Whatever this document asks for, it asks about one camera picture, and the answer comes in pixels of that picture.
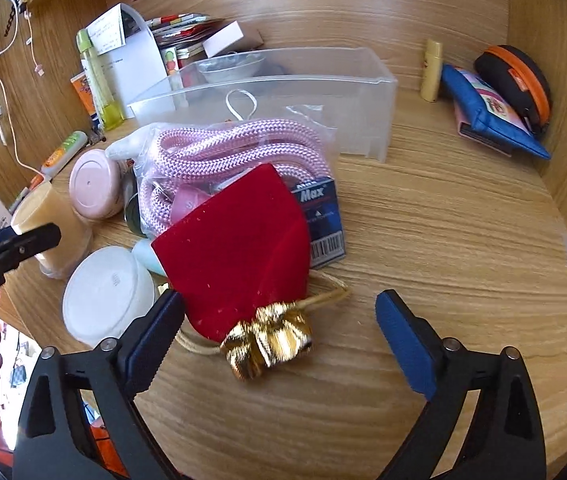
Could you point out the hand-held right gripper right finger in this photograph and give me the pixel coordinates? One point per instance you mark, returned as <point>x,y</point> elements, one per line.
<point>406,340</point>

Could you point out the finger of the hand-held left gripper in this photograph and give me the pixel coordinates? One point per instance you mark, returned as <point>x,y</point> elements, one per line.
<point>28,241</point>

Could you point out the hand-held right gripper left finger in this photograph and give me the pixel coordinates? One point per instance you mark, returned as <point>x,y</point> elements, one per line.
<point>151,335</point>

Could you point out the beige plastic cup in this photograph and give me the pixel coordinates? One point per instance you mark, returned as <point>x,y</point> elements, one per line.
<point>56,220</point>

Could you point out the white round jar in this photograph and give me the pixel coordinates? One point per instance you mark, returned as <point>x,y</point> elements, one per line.
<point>106,292</point>

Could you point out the light blue oval case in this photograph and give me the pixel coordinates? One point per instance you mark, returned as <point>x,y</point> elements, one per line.
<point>144,256</point>

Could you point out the pink round case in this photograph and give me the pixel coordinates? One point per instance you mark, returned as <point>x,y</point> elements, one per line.
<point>94,184</point>

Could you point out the red velvet pouch gold top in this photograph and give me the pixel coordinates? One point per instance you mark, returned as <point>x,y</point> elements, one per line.
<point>233,255</point>

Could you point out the blue Max staples box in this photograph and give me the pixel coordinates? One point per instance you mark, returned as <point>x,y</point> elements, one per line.
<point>323,220</point>

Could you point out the clear plastic bin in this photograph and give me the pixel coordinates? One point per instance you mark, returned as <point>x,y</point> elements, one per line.
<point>343,105</point>

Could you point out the marker pen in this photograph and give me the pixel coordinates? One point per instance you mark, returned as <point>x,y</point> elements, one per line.
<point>26,192</point>

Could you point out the green orange tube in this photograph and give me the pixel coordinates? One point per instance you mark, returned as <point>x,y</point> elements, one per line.
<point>66,152</point>

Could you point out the dark green round item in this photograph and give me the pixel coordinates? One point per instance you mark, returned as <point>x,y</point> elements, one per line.
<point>132,205</point>

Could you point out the yellow-green spray bottle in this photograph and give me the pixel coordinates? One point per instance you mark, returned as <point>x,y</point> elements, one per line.
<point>97,85</point>

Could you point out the white paper folder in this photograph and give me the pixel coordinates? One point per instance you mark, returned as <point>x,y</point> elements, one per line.
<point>136,67</point>

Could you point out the black comb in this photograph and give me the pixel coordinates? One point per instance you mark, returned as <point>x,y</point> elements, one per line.
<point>12,10</point>

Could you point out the blue patchwork pencil pouch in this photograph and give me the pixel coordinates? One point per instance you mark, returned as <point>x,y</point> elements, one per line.
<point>468,97</point>

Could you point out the stack of notebooks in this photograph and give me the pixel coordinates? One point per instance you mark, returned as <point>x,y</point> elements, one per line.
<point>183,32</point>

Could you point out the clear plastic bowl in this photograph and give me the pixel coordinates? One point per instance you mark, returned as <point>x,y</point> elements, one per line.
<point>231,67</point>

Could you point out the yellow lip balm tube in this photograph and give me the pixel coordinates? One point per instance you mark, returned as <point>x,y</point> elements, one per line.
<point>431,72</point>

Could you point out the black case orange zipper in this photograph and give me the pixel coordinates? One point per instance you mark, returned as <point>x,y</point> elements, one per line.
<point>513,80</point>

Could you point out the small white box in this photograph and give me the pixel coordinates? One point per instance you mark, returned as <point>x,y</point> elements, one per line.
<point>228,37</point>

